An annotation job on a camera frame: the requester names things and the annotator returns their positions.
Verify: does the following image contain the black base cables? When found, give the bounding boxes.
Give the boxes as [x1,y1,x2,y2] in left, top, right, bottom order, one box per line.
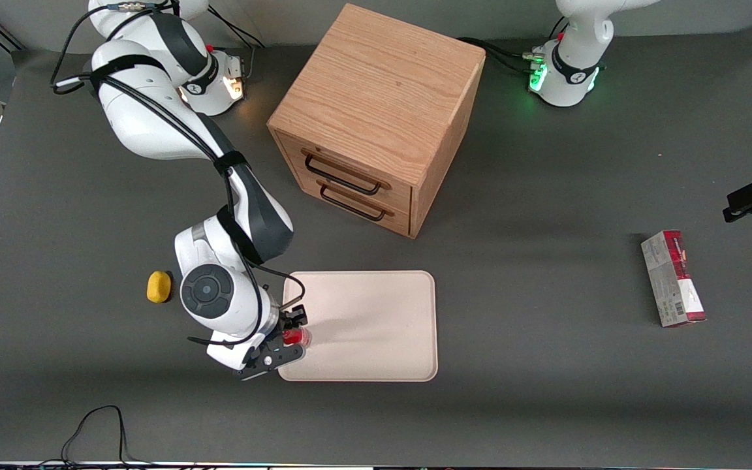
[206,10,269,80]
[458,37,546,76]

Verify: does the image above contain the black right base cables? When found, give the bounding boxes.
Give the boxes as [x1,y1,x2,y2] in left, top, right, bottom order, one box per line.
[206,10,269,80]

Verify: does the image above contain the dark grey table mat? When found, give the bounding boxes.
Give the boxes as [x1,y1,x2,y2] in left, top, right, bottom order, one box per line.
[0,26,752,465]

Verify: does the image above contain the red and grey carton box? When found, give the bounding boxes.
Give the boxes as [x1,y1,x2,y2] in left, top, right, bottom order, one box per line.
[640,230,707,328]

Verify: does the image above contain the black left base cables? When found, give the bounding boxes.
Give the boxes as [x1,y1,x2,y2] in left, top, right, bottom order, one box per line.
[458,37,546,76]

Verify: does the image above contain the wooden drawer front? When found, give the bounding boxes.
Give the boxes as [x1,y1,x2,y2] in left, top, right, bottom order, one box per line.
[275,133,414,211]
[300,178,413,238]

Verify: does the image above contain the thin black loose cable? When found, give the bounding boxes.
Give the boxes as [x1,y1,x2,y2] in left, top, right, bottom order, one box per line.
[37,405,155,468]

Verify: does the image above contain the wooden drawer cabinet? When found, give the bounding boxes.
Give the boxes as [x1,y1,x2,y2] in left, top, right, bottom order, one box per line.
[267,3,486,240]

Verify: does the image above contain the yellow lemon toy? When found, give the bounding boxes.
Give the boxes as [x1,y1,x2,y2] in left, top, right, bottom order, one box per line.
[147,271,173,304]

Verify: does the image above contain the grey wrist camera bar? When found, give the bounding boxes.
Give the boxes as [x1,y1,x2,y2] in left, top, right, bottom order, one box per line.
[238,344,306,381]

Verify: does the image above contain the beige plastic tray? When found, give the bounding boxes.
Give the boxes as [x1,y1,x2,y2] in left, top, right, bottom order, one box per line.
[277,270,439,383]

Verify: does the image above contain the black metal drawer handle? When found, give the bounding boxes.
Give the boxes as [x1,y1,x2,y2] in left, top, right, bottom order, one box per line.
[304,153,382,196]
[319,185,387,222]

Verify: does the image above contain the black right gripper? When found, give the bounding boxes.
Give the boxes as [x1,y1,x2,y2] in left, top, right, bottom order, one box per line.
[265,305,309,360]

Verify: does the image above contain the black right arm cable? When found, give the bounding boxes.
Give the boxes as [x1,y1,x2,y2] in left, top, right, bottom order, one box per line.
[50,0,306,348]

